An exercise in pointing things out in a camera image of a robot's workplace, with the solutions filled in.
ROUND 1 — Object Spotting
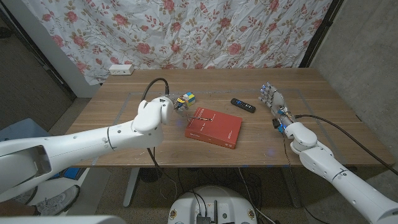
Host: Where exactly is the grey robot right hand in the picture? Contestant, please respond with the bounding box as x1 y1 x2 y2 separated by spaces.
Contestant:
257 82 296 133

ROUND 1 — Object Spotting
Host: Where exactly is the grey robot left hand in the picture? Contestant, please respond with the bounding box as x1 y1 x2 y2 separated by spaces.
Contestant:
166 95 195 121

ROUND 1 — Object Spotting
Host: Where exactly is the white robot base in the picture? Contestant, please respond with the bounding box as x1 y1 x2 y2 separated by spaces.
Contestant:
167 185 258 224

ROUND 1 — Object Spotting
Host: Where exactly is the small colourful Rubik's cube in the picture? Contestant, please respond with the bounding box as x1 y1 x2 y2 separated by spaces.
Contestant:
182 91 197 106

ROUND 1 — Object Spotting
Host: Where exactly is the black TV remote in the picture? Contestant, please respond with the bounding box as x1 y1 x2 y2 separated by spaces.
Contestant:
230 98 257 114

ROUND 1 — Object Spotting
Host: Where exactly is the red hardcover book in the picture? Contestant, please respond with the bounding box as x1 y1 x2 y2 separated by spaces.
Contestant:
184 107 243 150

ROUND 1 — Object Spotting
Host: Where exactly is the white power strip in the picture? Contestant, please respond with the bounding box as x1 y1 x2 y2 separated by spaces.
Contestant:
108 63 135 76

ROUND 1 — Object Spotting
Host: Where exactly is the black round floor fan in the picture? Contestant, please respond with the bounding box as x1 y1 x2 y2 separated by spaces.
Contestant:
139 167 165 184

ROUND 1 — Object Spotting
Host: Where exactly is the floral rose backdrop cloth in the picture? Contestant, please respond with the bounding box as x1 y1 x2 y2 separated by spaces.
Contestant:
21 0 333 86

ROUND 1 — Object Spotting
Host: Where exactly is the black backdrop stand pole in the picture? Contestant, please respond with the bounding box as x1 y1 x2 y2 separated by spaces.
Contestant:
298 0 345 68

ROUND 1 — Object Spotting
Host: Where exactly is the grey metal table leg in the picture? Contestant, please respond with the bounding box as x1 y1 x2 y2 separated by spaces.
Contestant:
281 167 302 208
123 167 141 208

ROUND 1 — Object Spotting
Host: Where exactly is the white low platform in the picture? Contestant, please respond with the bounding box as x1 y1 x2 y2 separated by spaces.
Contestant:
0 167 111 216

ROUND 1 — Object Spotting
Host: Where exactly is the blue foot pedal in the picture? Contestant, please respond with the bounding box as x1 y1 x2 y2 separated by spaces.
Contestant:
63 167 85 180

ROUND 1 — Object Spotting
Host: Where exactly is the person's face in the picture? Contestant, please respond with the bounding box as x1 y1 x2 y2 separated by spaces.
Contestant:
0 184 81 217

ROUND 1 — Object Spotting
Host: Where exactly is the blue plastic bin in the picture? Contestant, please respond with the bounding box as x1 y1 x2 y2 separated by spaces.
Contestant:
0 118 52 142

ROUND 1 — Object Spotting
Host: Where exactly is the white robot torso edge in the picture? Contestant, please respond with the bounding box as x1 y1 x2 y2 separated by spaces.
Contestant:
0 215 127 224

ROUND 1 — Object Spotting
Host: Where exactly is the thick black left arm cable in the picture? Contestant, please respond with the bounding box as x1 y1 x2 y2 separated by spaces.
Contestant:
141 77 180 200

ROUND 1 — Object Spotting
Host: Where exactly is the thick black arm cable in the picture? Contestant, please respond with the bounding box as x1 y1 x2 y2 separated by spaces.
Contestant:
141 77 180 200
294 114 398 177

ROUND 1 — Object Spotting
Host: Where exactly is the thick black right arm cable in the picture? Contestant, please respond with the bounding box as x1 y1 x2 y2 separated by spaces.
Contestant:
294 114 398 177

